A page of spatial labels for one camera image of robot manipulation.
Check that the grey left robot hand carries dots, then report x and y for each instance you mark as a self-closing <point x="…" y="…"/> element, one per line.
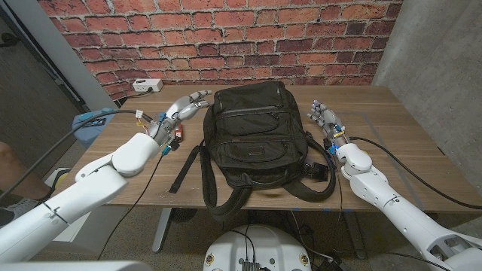
<point x="169" y="124"/>

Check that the black round fan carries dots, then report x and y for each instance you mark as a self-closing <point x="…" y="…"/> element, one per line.
<point x="183" y="215"/>

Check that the grey table leg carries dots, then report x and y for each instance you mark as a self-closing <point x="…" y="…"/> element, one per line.
<point x="354" y="237"/>
<point x="161" y="233"/>

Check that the teal round disc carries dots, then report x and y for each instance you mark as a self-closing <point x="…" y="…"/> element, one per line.
<point x="85" y="117"/>

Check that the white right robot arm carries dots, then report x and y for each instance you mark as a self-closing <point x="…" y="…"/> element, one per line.
<point x="395" y="207"/>

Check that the white and yellow floor device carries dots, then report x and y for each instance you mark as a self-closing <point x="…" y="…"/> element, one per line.
<point x="57" y="176"/>

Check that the black smartphone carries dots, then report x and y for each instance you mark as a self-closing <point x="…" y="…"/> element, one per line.
<point x="93" y="122"/>

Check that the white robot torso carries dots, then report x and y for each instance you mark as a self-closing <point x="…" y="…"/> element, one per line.
<point x="256" y="248"/>

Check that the person's bare leg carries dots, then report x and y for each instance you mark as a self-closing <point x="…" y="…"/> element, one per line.
<point x="15" y="173"/>

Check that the blue round stool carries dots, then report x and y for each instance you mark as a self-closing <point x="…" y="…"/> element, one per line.
<point x="88" y="137"/>

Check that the small red bottle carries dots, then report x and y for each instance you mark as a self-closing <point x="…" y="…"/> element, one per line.
<point x="179" y="132"/>

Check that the white power strip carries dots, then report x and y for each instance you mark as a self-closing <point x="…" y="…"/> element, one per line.
<point x="147" y="85"/>

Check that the black backpack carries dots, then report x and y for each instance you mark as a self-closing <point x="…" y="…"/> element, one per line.
<point x="256" y="131"/>

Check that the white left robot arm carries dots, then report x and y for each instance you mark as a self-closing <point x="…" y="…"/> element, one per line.
<point x="86" y="192"/>

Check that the small teal block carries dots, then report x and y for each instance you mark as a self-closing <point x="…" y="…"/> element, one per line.
<point x="107" y="110"/>

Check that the grey sneaker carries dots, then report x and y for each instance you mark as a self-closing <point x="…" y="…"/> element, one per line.
<point x="15" y="209"/>

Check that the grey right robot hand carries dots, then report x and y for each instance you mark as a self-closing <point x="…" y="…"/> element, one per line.
<point x="331" y="122"/>

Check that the printed brick wall backdrop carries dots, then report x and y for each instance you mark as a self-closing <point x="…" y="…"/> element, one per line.
<point x="226" y="41"/>

